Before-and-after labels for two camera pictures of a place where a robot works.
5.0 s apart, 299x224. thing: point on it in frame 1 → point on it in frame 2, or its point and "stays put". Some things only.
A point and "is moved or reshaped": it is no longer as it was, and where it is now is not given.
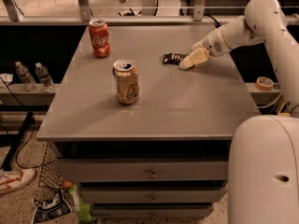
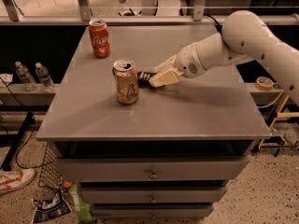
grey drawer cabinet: (166, 156) stays put
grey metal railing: (10, 16) stays put
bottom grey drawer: (152, 211) stays put
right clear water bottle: (45, 77) stays put
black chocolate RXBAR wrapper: (174, 59) is moved or reshaped
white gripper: (213, 45) → (186, 63)
